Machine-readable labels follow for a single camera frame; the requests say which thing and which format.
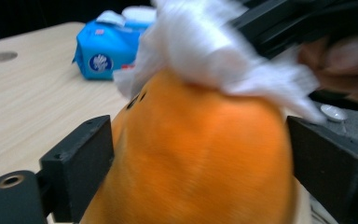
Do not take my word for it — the white wet wipe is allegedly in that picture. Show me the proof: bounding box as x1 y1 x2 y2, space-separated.
113 0 326 124

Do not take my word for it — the white round pack lid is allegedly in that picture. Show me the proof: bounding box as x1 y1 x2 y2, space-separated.
121 5 157 23

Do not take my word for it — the small white round disc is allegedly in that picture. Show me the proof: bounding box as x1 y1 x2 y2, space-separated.
320 105 349 123

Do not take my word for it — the orange plush toy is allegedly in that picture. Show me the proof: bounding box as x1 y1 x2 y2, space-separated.
80 68 296 224

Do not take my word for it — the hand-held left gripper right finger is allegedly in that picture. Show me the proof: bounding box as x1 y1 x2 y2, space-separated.
287 115 358 224

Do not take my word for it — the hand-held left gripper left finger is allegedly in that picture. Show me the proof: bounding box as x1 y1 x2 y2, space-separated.
39 115 115 224

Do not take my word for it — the blue wet wipes pack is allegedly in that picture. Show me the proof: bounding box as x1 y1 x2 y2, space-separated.
72 9 157 81

